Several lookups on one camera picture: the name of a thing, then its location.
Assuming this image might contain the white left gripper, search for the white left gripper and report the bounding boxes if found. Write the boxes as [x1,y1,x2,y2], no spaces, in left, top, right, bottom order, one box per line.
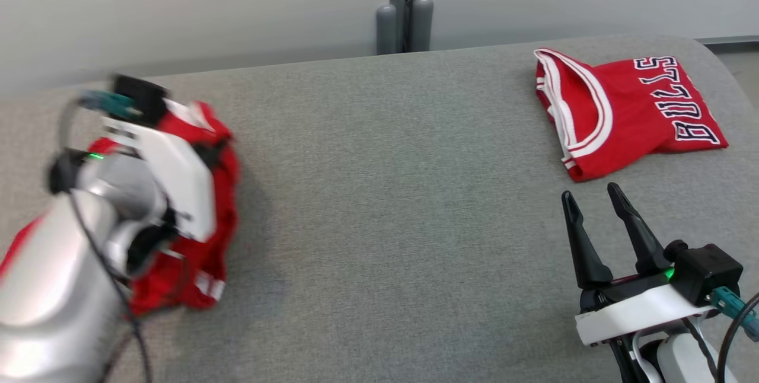
[101,116,231,244]

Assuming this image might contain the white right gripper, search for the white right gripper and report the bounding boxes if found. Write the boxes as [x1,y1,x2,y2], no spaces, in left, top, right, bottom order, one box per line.
[562,183,718,348]

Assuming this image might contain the red shorts with white trim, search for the red shorts with white trim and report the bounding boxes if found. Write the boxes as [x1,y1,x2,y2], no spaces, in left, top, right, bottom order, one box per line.
[0,101,241,315]

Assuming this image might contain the red and white basketball jersey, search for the red and white basketball jersey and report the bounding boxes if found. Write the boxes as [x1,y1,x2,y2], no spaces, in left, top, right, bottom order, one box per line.
[534,48,729,183]

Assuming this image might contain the teal left camera connector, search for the teal left camera connector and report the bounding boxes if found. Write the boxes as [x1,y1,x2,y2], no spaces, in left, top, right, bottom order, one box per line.
[80,90,143,120]

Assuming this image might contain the teal camera connector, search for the teal camera connector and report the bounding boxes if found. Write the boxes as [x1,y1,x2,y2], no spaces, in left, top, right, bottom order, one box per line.
[80,90,143,120]
[709,287,759,342]

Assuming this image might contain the teal right camera connector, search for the teal right camera connector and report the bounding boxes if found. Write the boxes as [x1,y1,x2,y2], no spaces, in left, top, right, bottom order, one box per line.
[709,287,759,342]

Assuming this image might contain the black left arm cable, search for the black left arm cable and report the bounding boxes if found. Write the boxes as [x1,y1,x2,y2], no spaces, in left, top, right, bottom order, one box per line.
[59,98,152,383]

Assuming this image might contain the grey metal post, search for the grey metal post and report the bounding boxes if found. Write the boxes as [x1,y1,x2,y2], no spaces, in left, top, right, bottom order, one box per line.
[375,0,435,56]

